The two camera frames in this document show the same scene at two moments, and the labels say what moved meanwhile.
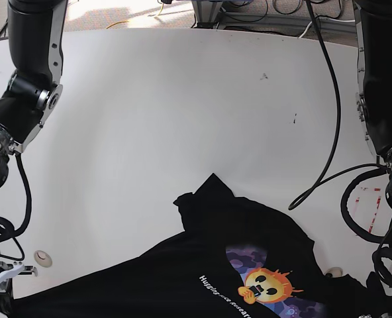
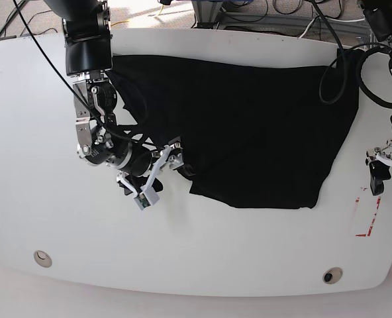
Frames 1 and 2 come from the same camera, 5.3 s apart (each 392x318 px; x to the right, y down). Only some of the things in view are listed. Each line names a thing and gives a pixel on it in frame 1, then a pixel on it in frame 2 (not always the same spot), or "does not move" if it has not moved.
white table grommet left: x=43 y=258 does not move
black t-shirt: x=236 y=258 -> x=255 y=136
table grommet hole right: x=336 y=271 does not move
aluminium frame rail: x=206 y=14 does not move
